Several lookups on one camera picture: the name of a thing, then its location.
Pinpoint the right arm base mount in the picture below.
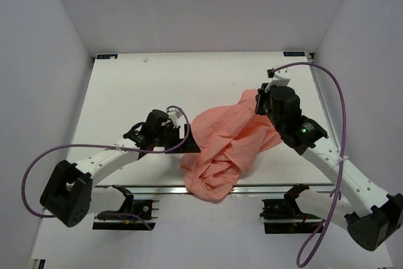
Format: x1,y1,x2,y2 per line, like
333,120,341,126
259,184,322,234

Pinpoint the left blue corner label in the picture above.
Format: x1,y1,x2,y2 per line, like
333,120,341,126
96,54,118,60

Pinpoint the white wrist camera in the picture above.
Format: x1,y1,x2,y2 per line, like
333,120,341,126
267,66,290,90
162,106,183,128

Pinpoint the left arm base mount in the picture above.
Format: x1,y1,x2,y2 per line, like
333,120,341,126
89,186,159,231

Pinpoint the right aluminium rail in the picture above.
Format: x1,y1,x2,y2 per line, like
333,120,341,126
306,53,346,159

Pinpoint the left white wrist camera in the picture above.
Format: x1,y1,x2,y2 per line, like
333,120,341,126
162,106,183,128

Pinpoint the salmon pink jacket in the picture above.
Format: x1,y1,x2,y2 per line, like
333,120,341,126
181,89,282,202

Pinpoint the right blue corner label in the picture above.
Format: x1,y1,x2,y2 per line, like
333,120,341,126
283,51,305,57

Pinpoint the front aluminium rail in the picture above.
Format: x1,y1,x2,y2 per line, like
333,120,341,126
91,183,338,197

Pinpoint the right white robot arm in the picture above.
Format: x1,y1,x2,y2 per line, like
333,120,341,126
256,83,402,251

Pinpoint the blue corner label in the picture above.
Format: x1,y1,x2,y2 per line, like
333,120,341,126
283,51,305,57
96,54,118,60

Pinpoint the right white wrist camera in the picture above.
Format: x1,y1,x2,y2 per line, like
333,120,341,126
267,66,290,90

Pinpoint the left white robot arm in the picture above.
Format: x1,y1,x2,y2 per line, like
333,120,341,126
40,106,200,227

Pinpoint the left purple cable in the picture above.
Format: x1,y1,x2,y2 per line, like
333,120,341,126
23,105,190,219

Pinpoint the aluminium rail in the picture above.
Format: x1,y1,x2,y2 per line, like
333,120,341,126
306,53,346,159
91,183,338,197

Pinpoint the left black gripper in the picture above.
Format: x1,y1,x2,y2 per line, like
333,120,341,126
153,123,200,154

